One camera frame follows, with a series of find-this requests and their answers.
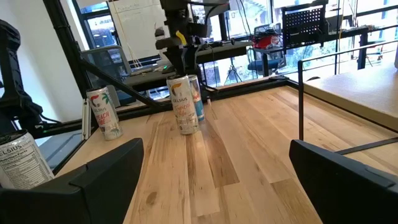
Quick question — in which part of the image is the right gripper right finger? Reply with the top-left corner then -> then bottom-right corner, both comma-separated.
289,139 -> 398,224

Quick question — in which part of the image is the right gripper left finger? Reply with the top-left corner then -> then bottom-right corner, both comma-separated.
0,138 -> 146,224

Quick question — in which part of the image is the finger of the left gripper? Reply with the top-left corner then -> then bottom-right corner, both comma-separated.
185,45 -> 197,76
155,36 -> 185,76

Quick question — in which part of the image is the blue silver Red Bull can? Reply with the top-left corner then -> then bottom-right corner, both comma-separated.
188,74 -> 206,122

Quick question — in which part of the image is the Celsius Tropical Vibe can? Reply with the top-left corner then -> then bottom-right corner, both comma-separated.
166,74 -> 200,136

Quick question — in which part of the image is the blue band Celsius can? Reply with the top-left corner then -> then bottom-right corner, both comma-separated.
0,129 -> 55,190

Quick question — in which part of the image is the dark grey desk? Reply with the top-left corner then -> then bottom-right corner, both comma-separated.
123,63 -> 187,88
194,40 -> 254,65

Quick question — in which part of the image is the white whiteboard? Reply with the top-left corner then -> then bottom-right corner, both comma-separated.
107,0 -> 170,62

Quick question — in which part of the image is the grey mesh office chair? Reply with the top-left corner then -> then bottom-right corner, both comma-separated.
80,45 -> 131,105

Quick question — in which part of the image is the blue office chair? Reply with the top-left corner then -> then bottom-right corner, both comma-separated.
247,57 -> 280,75

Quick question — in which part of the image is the red equipment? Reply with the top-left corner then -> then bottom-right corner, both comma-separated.
251,24 -> 283,50

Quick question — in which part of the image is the black perforated metal panel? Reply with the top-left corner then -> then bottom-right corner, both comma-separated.
281,0 -> 330,54

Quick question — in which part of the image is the black workbench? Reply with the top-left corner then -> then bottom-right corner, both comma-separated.
326,23 -> 398,70

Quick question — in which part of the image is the yellow cable tag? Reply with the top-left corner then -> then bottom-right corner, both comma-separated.
175,30 -> 188,47

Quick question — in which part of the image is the silver aluminium bracket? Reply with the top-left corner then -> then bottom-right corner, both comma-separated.
81,98 -> 91,141

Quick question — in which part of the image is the black metal frame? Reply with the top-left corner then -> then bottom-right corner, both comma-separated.
297,40 -> 398,156

